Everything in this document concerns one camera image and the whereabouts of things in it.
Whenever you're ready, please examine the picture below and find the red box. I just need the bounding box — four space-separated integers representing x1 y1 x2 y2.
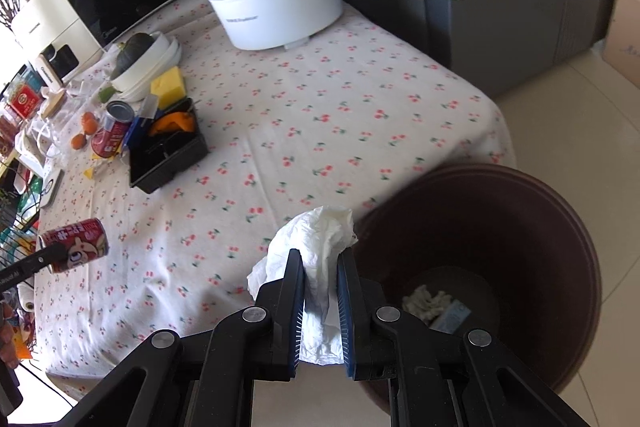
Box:
4 83 44 118

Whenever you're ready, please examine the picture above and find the white bowl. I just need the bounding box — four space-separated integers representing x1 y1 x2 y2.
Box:
110 32 174 92

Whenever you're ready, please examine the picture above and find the cardboard box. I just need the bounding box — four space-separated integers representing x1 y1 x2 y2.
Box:
601 0 640 82

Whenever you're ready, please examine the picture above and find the blue box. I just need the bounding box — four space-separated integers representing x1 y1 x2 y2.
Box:
121 116 152 154

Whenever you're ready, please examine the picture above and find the glass teapot with wooden lid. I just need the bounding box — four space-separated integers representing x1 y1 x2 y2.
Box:
39 79 108 142

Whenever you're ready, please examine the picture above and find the yellow sponge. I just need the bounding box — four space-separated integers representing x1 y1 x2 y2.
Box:
150 67 187 111

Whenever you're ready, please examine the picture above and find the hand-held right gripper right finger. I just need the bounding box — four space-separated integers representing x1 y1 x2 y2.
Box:
336 247 593 427

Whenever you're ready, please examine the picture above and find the white flat device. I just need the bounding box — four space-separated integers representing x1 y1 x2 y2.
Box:
39 169 64 208

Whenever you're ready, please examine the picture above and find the paper towel roll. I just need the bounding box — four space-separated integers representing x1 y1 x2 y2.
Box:
16 284 39 314

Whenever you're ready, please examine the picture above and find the brown trash bin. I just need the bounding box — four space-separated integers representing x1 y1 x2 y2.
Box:
352 164 603 415

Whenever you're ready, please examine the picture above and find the black wire rack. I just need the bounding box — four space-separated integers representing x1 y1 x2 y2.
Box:
0 152 42 270

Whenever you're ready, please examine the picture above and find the small white crumpled tissue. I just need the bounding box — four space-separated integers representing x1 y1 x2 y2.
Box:
402 284 452 321

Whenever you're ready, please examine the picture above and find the cherry print tablecloth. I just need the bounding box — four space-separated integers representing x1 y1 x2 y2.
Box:
25 0 517 400

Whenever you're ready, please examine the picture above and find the pale blue packet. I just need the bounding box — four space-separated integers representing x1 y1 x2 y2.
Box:
430 299 472 334

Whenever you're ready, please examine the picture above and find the black plastic tray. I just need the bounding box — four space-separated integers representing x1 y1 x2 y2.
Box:
129 97 210 194

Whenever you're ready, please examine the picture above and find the orange plastic wrapper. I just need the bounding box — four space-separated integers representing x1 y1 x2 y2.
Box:
147 111 195 138

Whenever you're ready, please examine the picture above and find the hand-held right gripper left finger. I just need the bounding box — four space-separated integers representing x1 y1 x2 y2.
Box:
47 248 306 427

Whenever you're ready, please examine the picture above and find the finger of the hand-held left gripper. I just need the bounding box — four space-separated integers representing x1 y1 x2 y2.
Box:
0 244 66 294

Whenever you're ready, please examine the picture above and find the white kitchen appliance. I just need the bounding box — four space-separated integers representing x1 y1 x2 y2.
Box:
11 0 108 80

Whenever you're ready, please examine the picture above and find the red open tin can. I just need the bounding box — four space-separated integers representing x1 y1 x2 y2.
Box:
91 101 136 159

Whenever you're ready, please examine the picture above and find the white plate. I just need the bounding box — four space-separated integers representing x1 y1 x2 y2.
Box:
122 41 182 104
117 36 180 98

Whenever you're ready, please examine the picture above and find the dark green pumpkin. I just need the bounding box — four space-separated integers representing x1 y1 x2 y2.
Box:
110 32 157 80

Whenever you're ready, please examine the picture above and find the red drink can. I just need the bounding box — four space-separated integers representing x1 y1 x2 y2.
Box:
37 218 110 274

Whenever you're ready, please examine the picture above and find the person's left hand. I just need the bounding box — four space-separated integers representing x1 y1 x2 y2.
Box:
0 299 18 369

